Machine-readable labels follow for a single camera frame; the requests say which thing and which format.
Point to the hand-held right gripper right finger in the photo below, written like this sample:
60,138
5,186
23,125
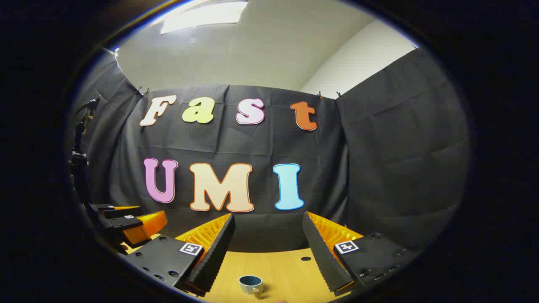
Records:
320,256

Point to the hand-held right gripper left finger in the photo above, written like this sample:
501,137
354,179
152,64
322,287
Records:
219,248

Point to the wooden desktop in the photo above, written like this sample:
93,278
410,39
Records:
286,273

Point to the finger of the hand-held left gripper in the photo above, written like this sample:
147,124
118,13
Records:
143,227
122,212

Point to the black backdrop cloth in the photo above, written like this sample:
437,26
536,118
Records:
261,147

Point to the ceiling light panel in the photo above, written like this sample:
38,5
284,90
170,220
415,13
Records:
202,14

